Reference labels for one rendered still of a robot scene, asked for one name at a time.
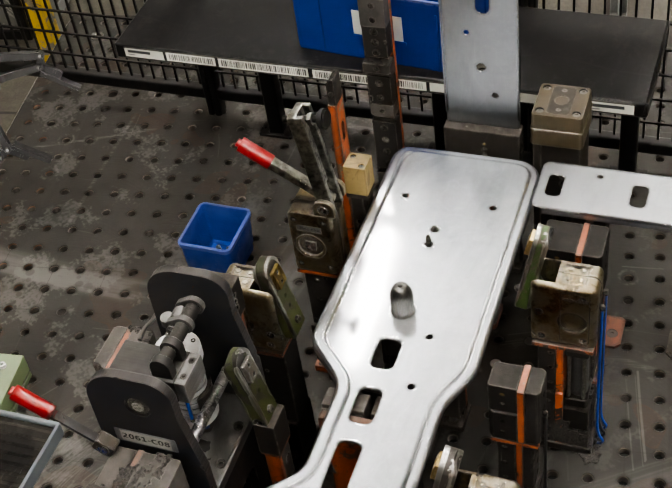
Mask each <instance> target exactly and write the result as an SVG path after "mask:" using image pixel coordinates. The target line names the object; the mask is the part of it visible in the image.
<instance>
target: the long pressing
mask: <svg viewBox="0 0 672 488"><path fill-rule="evenodd" d="M538 180H539V173H538V171H537V170H536V168H535V167H533V166H532V165H531V164H529V163H527V162H524V161H520V160H513V159H505V158H498V157H490V156H482V155H475V154H467V153H459V152H452V151H444V150H436V149H429V148H418V147H404V148H402V149H400V150H398V151H397V152H396V153H395V154H394V155H393V157H392V158H391V161H390V163H389V165H388V167H387V169H386V172H385V174H384V176H383V178H382V181H381V183H380V185H379V187H378V189H377V192H376V194H375V196H374V198H373V201H372V203H371V205H370V207H369V209H368V212H367V214H366V216H365V218H364V221H363V223H362V225H361V227H360V229H359V232H358V234H357V236H356V238H355V241H354V243H353V245H352V247H351V249H350V252H349V254H348V256H347V258H346V261H345V263H344V265H343V267H342V269H341V272H340V274H339V276H338V278H337V281H336V283H335V285H334V287H333V289H332V292H331V294H330V296H329V298H328V301H327V303H326V305H325V307H324V309H323V312H322V314H321V316H320V318H319V321H318V323H317V325H316V327H315V329H314V332H313V336H312V342H313V347H314V351H315V354H316V355H317V357H318V358H319V360H320V361H321V363H322V364H323V366H324V367H325V369H326V370H327V372H328V373H329V375H330V376H331V378H332V379H333V381H334V382H335V384H336V390H335V394H334V396H333V399H332V401H331V403H330V406H329V408H328V411H327V413H326V415H325V418H324V420H323V423H322V425H321V427H320V430H319V432H318V435H317V437H316V439H315V442H314V444H313V447H312V449H311V451H310V454H309V456H308V459H307V461H306V462H305V464H304V465H303V467H302V468H301V469H300V470H299V471H297V472H296V473H294V474H293V475H291V476H289V477H287V478H285V479H283V480H281V481H279V482H277V483H275V484H272V485H270V486H268V487H266V488H321V487H322V484H323V482H324V479H325V477H326V474H327V472H328V469H329V467H330V464H331V462H332V459H333V457H334V454H335V452H336V450H337V447H338V445H339V444H340V443H342V442H348V443H353V444H357V445H359V446H360V447H361V452H360V454H359V457H358V460H357V462H356V465H355V467H354V470H353V473H352V475H351V478H350V480H349V483H348V486H347V488H418V486H419V483H420V480H421V477H422V474H423V471H424V468H425V465H426V462H427V459H428V456H429V453H430V450H431V447H432V444H433V441H434V438H435V435H436V432H437V430H438V427H439V424H440V421H441V418H442V415H443V413H444V411H445V410H446V408H447V407H448V406H449V405H450V404H451V403H452V402H453V401H454V400H455V399H456V398H457V397H458V395H459V394H460V393H461V392H462V391H463V390H464V389H465V388H466V387H467V386H468V385H469V384H470V383H471V382H472V381H473V380H474V378H475V377H476V375H477V373H478V371H479V368H480V365H481V362H482V358H483V355H484V352H485V349H486V346H487V343H488V340H489V337H490V334H491V331H492V328H493V325H494V321H495V318H496V315H497V312H498V309H499V306H500V303H501V300H502V297H503V294H504V291H505V288H506V285H507V281H508V278H509V275H510V272H511V269H512V266H513V263H514V260H515V257H516V254H517V251H518V248H519V245H520V241H521V238H522V235H523V232H524V229H525V226H526V223H527V220H528V217H529V214H530V211H531V208H532V198H533V195H534V192H535V189H536V186H537V183H538ZM404 194H408V195H409V197H407V198H404V197H402V196H403V195H404ZM492 206H494V207H496V210H490V207H492ZM433 225H436V226H437V228H438V229H439V230H438V231H437V232H432V231H431V230H430V229H431V228H432V226H433ZM427 234H429V235H430V236H431V242H432V243H433V245H432V246H431V247H426V246H425V243H426V235H427ZM399 281H403V282H406V283H407V284H408V285H409V286H410V287H411V289H412V291H413V295H414V305H415V312H414V314H413V315H412V316H410V317H408V318H404V319H400V318H396V317H395V316H393V315H392V313H391V305H390V290H391V287H392V286H393V285H394V284H395V283H396V282H399ZM427 335H432V336H433V338H432V339H427V338H426V336H427ZM385 339H387V340H393V341H397V342H399V343H400V344H401V348H400V350H399V353H398V355H397V358H396V361H395V363H394V366H393V367H392V368H390V369H381V368H376V367H373V366H372V365H371V362H372V360H373V357H374V355H375V352H376V350H377V347H378V345H379V343H380V341H382V340H385ZM409 384H414V385H415V388H414V389H408V388H407V386H408V385H409ZM363 389H370V390H375V391H379V392H380V393H381V394H382V397H381V400H380V402H379V405H378V408H377V410H376V413H375V415H374V418H373V420H372V422H371V423H369V424H360V423H355V422H352V421H351V420H350V415H351V412H352V410H353V407H354V405H355V402H356V400H357V397H358V395H359V392H360V391H361V390H363Z"/></svg>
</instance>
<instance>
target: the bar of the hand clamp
mask: <svg viewBox="0 0 672 488"><path fill-rule="evenodd" d="M282 122H283V123H288V126H290V129H291V132H292V134H293V137H294V140H295V143H296V145H297V148H298V151H299V154H300V156H301V159H302V162H303V165H304V167H305V170H306V173H307V176H308V178H309V181H310V184H311V187H312V189H313V192H314V195H315V198H316V200H319V199H322V200H327V201H330V202H331V203H332V204H333V205H334V202H339V203H342V202H343V200H344V199H343V196H342V193H341V190H340V187H339V184H338V181H337V178H336V175H335V172H334V170H333V167H332V164H331V161H330V158H329V155H328V152H327V149H326V146H325V143H324V141H323V138H322V135H321V132H320V130H327V129H328V127H329V126H330V124H331V114H330V111H329V110H328V109H327V108H320V109H319V110H318V111H317V113H316V115H315V113H314V112H313V109H312V106H311V103H303V102H296V103H295V105H294V107H293V109H292V110H291V112H290V113H287V115H283V116H282ZM330 190H332V191H334V192H335V193H336V194H337V196H336V199H335V201H334V202H333V199H332V196H331V193H330ZM334 207H335V205H334ZM335 212H336V215H337V210H336V207H335ZM336 215H335V216H336Z"/></svg>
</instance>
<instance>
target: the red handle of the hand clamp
mask: <svg viewBox="0 0 672 488"><path fill-rule="evenodd" d="M235 146H237V147H238V148H237V150H236V151H238V152H239V153H241V154H243V155H244V156H246V157H248V158H249V159H251V160H253V161H254V162H256V163H258V164H259V165H261V166H263V167H264V168H266V169H270V170H272V171H273V172H275V173H276V174H278V175H280V176H281V177H283V178H285V179H286V180H288V181H290V182H291V183H293V184H295V185H296V186H298V187H300V188H301V189H303V190H305V191H306V192H308V193H310V194H311V195H313V196H315V195H314V192H313V189H312V187H311V184H310V181H309V178H308V176H306V175H304V174H303V173H301V172H299V171H298V170H296V169H294V168H293V167H291V166H289V165H288V164H286V163H284V162H283V161H281V160H279V159H278V158H276V157H275V155H273V154H272V153H270V152H268V151H267V150H265V149H263V148H262V147H260V146H259V145H257V144H255V143H254V142H252V141H250V140H249V139H247V138H245V137H244V138H243V139H240V138H239V139H238V141H237V142H236V144H235ZM330 193H331V196H332V199H333V202H334V201H335V199H336V196H337V194H336V193H335V192H334V191H332V190H330Z"/></svg>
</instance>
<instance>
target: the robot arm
mask: <svg viewBox="0 0 672 488"><path fill-rule="evenodd" d="M44 55H45V52H44V51H43V50H33V51H14V52H0V62H7V61H26V60H36V63H33V64H30V65H26V66H23V67H20V68H16V69H13V70H10V71H7V72H2V73H0V84H1V83H3V82H6V81H9V80H12V79H16V78H19V77H22V76H25V75H29V74H32V73H35V72H39V71H40V75H39V76H40V77H43V78H45V79H48V80H50V81H53V82H55V83H58V84H60V85H62V86H65V87H67V88H70V89H72V90H75V91H77V92H79V91H80V88H81V86H82V85H81V84H79V83H77V82H74V81H72V80H69V79H67V78H65V77H62V74H63V71H62V70H60V69H57V68H55V67H53V66H50V65H48V64H46V63H45V60H44ZM0 145H1V147H2V149H1V148H0V162H1V161H3V159H4V158H5V157H6V156H7V155H14V156H16V157H19V158H22V159H24V160H29V157H30V156H31V157H33V158H36V159H38V160H41V161H43V162H46V163H49V164H50V163H51V161H52V158H53V155H50V154H48V153H45V152H42V151H40V150H37V149H35V148H32V147H30V146H27V145H25V144H22V143H20V142H17V141H14V143H13V144H11V142H10V141H9V139H8V137H7V135H6V134H5V132H4V130H3V129H2V127H1V125H0Z"/></svg>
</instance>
